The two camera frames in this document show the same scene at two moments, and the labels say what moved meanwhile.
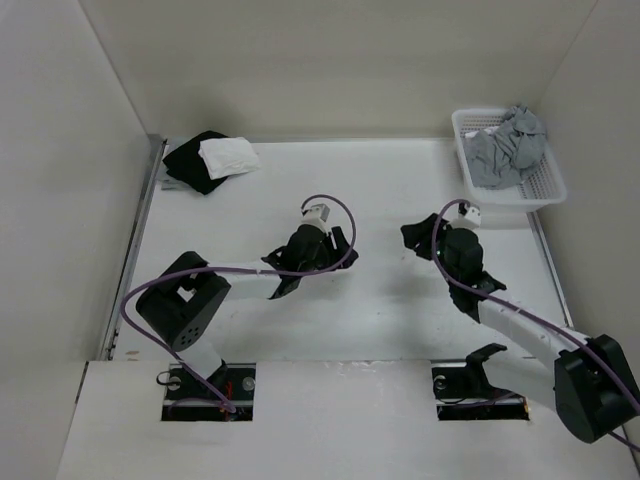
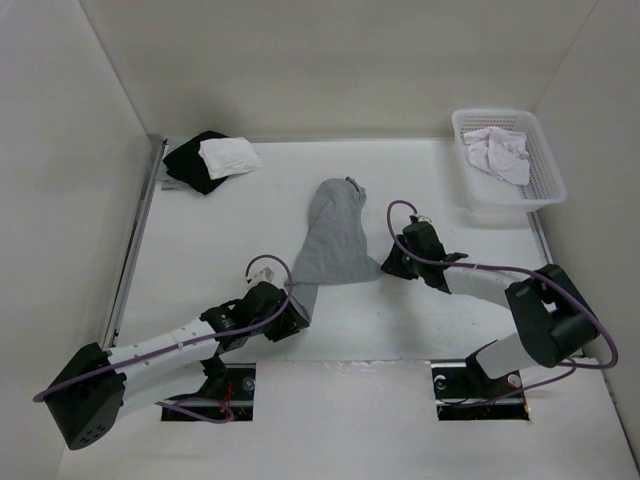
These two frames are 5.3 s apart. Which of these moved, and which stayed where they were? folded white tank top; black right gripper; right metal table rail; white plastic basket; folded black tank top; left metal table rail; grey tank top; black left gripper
Moved: black left gripper; grey tank top; black right gripper
Stayed: folded black tank top; left metal table rail; folded white tank top; white plastic basket; right metal table rail
